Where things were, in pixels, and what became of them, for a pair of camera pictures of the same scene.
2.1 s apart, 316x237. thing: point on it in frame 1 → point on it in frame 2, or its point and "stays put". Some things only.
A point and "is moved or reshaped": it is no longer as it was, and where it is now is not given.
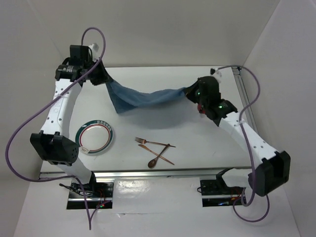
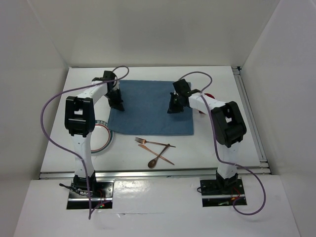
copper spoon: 152,163 stays put
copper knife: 155,153 stays put
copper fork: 143,141 stays put
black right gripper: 189,91 → 173,108
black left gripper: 103,77 → 117,104
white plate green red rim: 94,136 stays put
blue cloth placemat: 124,97 is moved or reshaped
